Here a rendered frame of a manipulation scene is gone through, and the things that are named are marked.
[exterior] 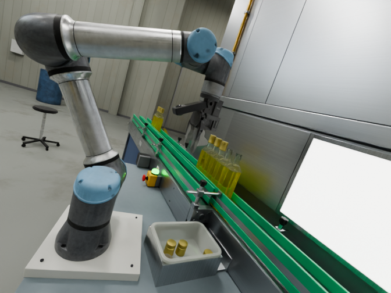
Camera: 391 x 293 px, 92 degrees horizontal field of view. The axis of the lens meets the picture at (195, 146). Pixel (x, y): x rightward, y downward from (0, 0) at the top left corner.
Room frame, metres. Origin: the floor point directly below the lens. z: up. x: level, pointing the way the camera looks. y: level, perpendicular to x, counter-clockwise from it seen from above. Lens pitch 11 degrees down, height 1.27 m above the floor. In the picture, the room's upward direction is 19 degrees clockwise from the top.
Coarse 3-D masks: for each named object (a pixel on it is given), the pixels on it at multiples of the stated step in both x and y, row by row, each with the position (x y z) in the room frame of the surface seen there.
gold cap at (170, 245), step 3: (168, 240) 0.58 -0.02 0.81; (171, 240) 0.59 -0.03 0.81; (174, 240) 0.59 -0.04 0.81; (168, 243) 0.57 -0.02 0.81; (171, 243) 0.57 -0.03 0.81; (174, 243) 0.58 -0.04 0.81; (165, 246) 0.57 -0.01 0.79; (168, 246) 0.56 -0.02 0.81; (171, 246) 0.56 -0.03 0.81; (174, 246) 0.56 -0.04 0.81; (165, 249) 0.57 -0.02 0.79; (168, 249) 0.56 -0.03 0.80; (171, 249) 0.56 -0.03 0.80; (174, 249) 0.57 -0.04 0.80; (165, 252) 0.56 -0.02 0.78; (168, 252) 0.56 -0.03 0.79; (171, 252) 0.56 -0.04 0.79; (171, 255) 0.56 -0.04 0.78
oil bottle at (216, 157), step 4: (212, 156) 0.93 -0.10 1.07; (216, 156) 0.90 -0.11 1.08; (220, 156) 0.90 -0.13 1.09; (224, 156) 0.92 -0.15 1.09; (212, 160) 0.92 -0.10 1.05; (216, 160) 0.89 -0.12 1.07; (212, 164) 0.91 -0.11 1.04; (216, 164) 0.89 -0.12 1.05; (208, 168) 0.93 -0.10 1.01; (212, 168) 0.90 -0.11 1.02; (208, 172) 0.92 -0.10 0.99; (212, 172) 0.89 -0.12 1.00; (208, 176) 0.91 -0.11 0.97
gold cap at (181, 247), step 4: (180, 240) 0.60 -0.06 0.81; (184, 240) 0.61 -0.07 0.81; (180, 244) 0.58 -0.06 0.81; (184, 244) 0.59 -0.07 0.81; (176, 248) 0.59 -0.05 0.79; (180, 248) 0.58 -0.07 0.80; (184, 248) 0.58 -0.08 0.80; (176, 252) 0.58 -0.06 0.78; (180, 252) 0.58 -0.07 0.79; (184, 252) 0.59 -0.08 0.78; (180, 256) 0.58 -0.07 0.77
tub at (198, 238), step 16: (160, 224) 0.61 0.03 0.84; (176, 224) 0.65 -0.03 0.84; (192, 224) 0.69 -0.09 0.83; (160, 240) 0.62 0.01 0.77; (176, 240) 0.65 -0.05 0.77; (192, 240) 0.68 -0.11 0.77; (208, 240) 0.63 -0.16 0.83; (160, 256) 0.48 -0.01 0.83; (176, 256) 0.57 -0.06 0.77; (192, 256) 0.51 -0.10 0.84; (208, 256) 0.54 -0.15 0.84
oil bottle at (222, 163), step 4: (220, 160) 0.87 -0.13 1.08; (224, 160) 0.85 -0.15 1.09; (228, 160) 0.86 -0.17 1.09; (220, 164) 0.86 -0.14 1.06; (224, 164) 0.84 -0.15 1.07; (216, 168) 0.87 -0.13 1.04; (220, 168) 0.85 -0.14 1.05; (224, 168) 0.84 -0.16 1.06; (216, 172) 0.86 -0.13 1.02; (220, 172) 0.84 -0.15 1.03; (212, 176) 0.88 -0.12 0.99; (216, 176) 0.85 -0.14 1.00; (220, 176) 0.84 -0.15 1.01; (212, 180) 0.87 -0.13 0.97; (216, 180) 0.84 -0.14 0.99; (220, 180) 0.84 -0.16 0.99; (216, 184) 0.84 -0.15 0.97
